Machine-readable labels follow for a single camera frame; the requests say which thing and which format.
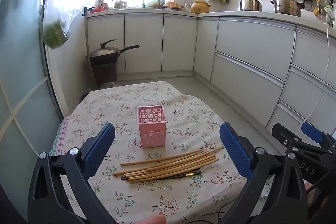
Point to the dark wok with lid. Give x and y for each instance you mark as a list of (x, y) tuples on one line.
[(105, 53)]

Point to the black chopstick with gold band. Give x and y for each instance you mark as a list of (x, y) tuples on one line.
[(181, 175)]

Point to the brown bin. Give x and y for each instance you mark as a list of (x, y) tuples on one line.
[(104, 73)]

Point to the steel kettle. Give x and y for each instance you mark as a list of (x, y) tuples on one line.
[(250, 3)]

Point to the woven dish with lid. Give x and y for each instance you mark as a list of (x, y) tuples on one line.
[(172, 5)]

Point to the plastic bag of greens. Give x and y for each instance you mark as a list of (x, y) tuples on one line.
[(55, 35)]

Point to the floral tablecloth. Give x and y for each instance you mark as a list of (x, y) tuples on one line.
[(157, 200)]

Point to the yellow clay pot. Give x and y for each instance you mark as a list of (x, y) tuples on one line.
[(200, 6)]

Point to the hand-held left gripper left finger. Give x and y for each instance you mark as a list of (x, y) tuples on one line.
[(101, 150)]

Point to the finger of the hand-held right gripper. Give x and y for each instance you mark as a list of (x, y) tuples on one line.
[(312, 132), (284, 134)]

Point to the person's left hand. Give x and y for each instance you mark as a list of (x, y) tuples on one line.
[(155, 220)]

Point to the person's right hand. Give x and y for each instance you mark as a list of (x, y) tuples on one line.
[(319, 204)]

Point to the white kitchen cabinets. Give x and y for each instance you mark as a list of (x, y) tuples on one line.
[(249, 50)]

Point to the red basket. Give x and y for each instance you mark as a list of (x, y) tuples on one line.
[(98, 8)]

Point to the metal pole with black bracket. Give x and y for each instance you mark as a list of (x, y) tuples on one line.
[(86, 11)]

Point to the pile of wooden chopsticks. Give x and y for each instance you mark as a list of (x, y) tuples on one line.
[(170, 166)]

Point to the pink perforated utensil holder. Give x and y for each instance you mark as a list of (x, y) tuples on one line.
[(152, 134)]

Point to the frosted glass sliding door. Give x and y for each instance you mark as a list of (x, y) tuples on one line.
[(21, 69)]

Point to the steel stock pot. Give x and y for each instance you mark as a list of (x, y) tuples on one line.
[(287, 6)]

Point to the crumpled clear plastic bag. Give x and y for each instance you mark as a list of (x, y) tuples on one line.
[(110, 84)]

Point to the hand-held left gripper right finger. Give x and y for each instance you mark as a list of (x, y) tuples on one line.
[(236, 153)]

